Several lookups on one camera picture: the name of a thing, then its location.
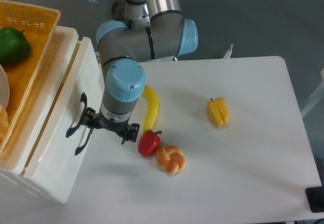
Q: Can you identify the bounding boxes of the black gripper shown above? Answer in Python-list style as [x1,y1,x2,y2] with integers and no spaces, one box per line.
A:
[79,107,140,144]

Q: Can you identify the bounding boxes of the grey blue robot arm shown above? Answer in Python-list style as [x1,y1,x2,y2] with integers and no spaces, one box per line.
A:
[78,0,198,142]

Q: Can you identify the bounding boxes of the white drawer cabinet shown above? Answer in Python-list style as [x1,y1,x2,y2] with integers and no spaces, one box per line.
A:
[1,26,79,199]

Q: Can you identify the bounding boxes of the red bell pepper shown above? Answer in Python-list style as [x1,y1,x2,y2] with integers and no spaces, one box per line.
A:
[138,130,162,157]

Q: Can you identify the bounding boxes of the yellow banana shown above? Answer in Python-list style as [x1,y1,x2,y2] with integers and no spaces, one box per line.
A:
[142,85,158,132]

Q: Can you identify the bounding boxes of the knotted bread roll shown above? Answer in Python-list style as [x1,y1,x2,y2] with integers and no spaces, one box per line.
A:
[156,145,186,175]

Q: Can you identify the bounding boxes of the yellow bell pepper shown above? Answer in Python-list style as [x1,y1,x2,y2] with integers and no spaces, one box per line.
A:
[207,97,230,127]

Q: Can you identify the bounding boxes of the white plate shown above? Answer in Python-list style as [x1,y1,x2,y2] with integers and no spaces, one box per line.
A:
[0,66,10,109]

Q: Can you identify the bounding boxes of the green bell pepper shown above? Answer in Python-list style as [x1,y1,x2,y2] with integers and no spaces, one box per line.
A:
[1,27,31,66]

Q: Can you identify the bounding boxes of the yellow woven basket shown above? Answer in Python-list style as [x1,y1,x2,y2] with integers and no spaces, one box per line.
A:
[1,0,61,150]

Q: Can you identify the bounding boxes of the black device at edge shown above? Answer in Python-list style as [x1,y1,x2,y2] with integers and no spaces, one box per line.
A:
[305,186,324,213]

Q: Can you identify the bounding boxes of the white table clamp bracket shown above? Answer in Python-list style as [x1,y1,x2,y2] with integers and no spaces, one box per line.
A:
[223,44,233,59]

